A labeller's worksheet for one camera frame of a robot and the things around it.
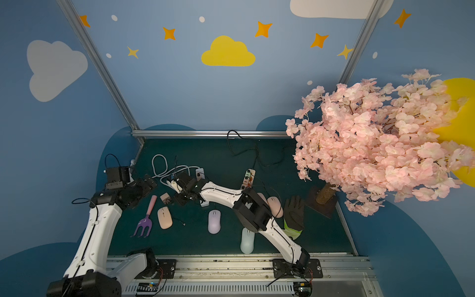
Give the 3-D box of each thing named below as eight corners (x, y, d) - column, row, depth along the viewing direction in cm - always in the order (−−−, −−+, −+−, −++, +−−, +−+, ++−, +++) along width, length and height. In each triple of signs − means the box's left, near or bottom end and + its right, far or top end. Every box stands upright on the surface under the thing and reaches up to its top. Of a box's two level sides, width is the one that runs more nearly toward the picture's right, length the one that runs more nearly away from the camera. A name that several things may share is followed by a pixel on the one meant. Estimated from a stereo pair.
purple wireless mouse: (206, 234, 85) (206, 232, 83) (209, 211, 92) (208, 209, 90) (220, 234, 85) (219, 232, 83) (221, 211, 92) (221, 209, 90)
